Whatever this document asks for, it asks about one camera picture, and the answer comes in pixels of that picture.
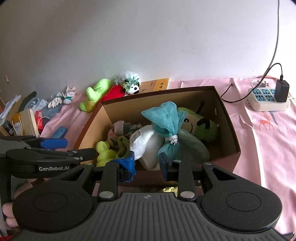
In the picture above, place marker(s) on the blue glasses case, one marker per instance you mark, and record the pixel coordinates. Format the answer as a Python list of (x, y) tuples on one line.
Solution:
[(60, 132)]

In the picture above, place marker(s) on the black power adapter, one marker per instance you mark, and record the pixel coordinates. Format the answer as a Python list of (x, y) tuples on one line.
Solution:
[(281, 91)]

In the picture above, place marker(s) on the yellow flat box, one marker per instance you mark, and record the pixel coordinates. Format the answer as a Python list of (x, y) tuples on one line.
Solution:
[(154, 85)]

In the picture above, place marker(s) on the green frog plush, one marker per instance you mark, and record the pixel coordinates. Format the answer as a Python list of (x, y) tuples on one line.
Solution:
[(195, 134)]

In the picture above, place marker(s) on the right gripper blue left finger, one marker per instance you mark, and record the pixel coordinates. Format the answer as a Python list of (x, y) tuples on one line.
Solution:
[(128, 165)]

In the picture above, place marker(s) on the lime green yarn cloth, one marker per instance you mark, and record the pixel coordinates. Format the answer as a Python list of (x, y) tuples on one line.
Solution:
[(108, 153)]

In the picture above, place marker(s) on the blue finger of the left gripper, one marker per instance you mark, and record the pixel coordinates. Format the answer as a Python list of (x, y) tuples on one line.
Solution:
[(54, 143)]

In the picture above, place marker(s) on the white knotted rope toy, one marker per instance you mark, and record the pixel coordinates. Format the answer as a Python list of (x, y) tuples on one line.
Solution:
[(63, 97)]

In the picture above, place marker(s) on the red plush toy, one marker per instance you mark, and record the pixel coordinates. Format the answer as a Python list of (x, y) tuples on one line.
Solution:
[(116, 91)]

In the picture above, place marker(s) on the white power strip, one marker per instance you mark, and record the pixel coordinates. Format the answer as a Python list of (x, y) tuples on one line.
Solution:
[(262, 98)]

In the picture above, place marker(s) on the person's left hand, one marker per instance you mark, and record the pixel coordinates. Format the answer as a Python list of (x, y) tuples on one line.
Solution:
[(7, 208)]

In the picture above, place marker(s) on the brown cardboard box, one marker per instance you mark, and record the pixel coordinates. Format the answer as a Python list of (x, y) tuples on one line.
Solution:
[(224, 150)]

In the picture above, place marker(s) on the pink printed tablecloth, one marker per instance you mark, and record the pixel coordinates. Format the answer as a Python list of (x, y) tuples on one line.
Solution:
[(267, 140)]

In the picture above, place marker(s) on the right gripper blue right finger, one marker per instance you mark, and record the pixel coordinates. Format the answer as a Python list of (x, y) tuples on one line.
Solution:
[(169, 168)]

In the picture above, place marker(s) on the teal mesh bath pouf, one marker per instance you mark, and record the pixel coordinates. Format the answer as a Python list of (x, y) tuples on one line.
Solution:
[(166, 120)]

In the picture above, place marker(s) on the white panda plush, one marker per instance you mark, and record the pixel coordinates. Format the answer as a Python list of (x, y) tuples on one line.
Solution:
[(130, 81)]

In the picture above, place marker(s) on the grey pink sock bundle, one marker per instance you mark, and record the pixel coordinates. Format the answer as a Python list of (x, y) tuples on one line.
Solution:
[(121, 128)]

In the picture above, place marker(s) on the lime green plush toy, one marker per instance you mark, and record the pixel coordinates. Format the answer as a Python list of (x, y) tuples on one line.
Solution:
[(94, 94)]

